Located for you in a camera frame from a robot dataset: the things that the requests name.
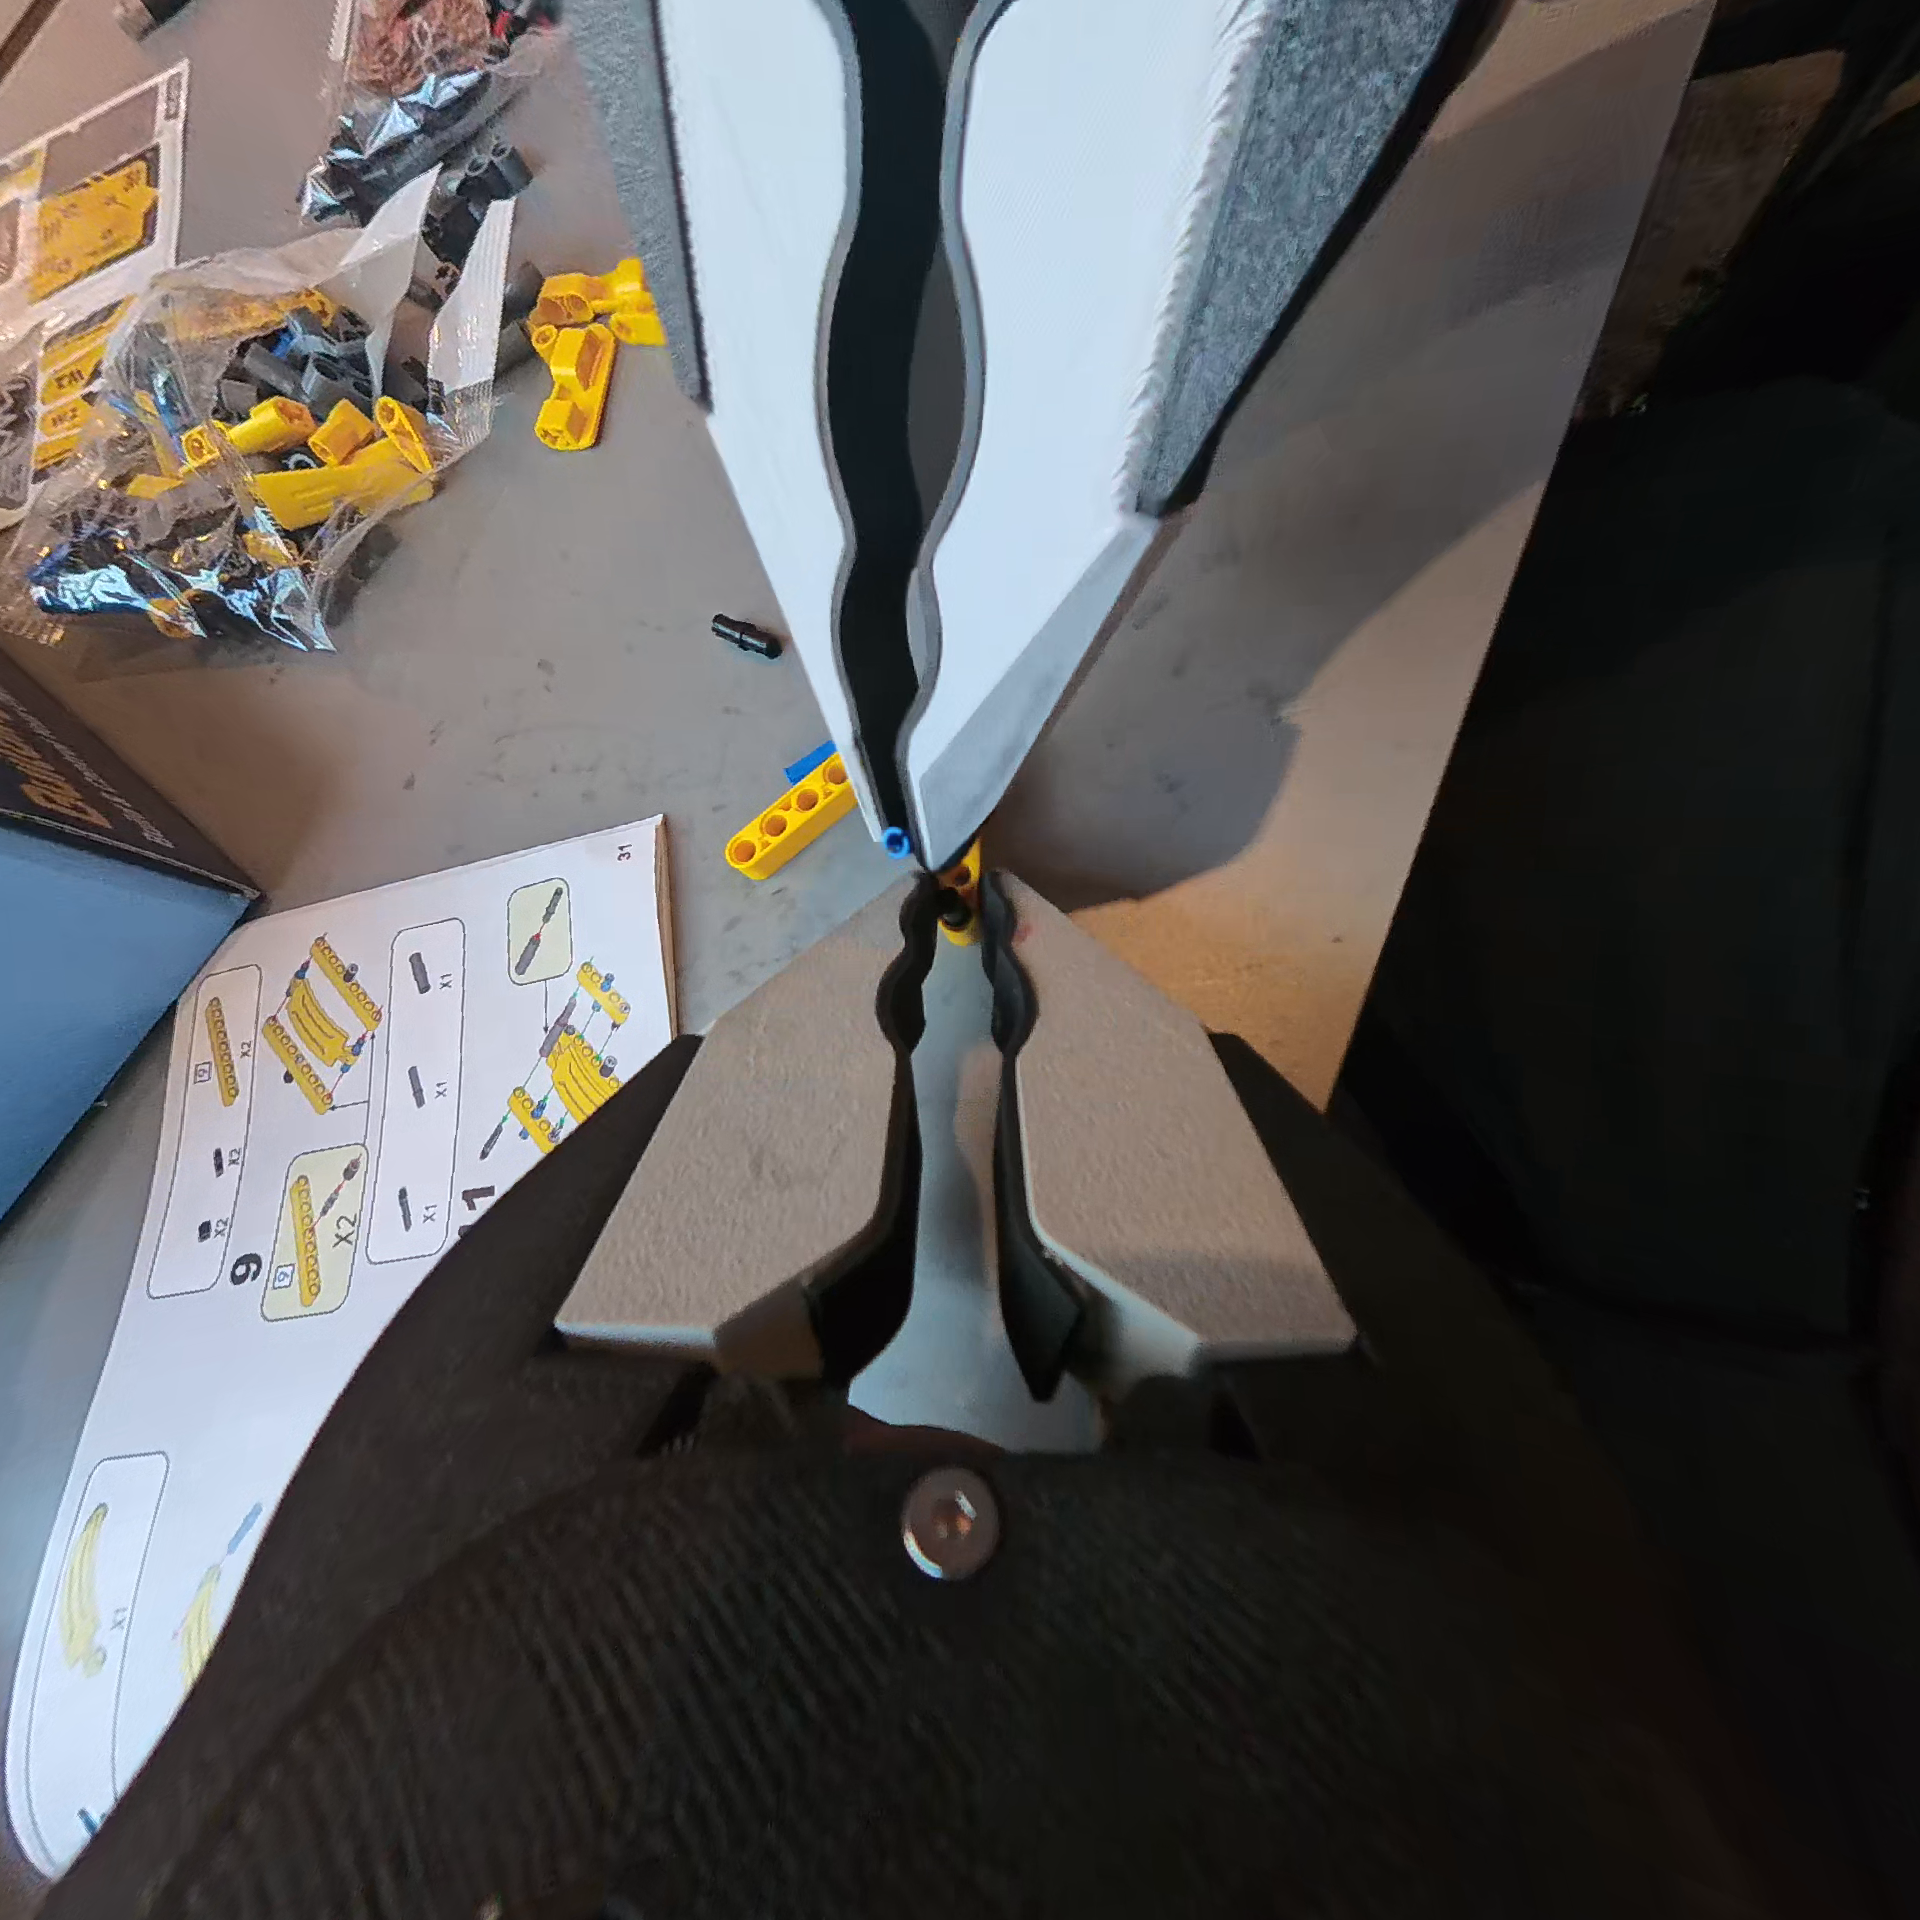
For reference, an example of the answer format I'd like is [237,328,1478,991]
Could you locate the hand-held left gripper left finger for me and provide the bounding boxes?
[555,878,923,1382]

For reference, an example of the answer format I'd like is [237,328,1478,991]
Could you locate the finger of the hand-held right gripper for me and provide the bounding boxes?
[897,0,1257,876]
[657,0,957,848]

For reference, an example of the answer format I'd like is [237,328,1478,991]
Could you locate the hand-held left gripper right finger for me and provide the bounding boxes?
[982,874,1361,1404]

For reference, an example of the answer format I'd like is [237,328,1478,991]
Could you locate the grey desk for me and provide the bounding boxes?
[0,0,1718,1653]

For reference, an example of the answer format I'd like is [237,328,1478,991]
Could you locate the yellow curved panel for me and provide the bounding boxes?
[533,323,618,452]

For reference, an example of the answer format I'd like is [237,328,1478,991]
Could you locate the plastic bag of black parts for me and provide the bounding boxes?
[343,0,565,108]

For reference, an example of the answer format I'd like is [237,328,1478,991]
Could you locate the plastic bag of yellow parts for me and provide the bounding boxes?
[0,142,518,653]

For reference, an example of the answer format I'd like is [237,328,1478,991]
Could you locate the open instruction booklet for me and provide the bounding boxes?
[0,813,681,1883]

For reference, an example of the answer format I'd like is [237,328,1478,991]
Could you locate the person's legs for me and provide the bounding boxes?
[1327,0,1920,1920]

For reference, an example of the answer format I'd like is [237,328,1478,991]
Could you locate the yellow and grey sticker sheet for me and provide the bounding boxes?
[0,60,194,534]

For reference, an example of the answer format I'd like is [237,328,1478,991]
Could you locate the dark blue kit box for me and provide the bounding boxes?
[0,651,260,1224]

